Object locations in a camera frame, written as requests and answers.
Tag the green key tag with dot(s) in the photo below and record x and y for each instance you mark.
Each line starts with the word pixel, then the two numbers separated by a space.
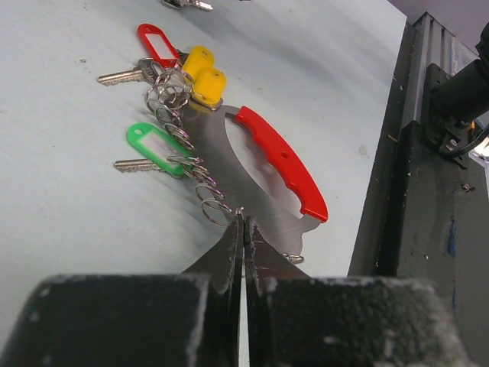
pixel 157 146

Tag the yellow key tag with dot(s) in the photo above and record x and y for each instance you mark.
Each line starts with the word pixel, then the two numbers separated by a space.
pixel 207 82

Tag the red key tag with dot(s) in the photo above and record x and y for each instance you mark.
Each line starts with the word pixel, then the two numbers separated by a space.
pixel 158 45

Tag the blue tag key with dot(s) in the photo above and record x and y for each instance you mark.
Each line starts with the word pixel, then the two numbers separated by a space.
pixel 180 4

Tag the metal keyring holder red handle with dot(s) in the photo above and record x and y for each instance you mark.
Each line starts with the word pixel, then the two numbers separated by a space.
pixel 239 161

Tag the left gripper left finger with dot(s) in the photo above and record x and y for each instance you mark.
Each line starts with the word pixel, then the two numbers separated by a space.
pixel 187 319

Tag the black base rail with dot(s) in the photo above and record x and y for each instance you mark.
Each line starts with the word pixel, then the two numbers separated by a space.
pixel 426 210

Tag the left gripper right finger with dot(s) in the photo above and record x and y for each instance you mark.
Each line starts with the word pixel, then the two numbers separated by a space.
pixel 297 320

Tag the silver key with red tag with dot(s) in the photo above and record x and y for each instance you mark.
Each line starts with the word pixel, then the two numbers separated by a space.
pixel 145 71

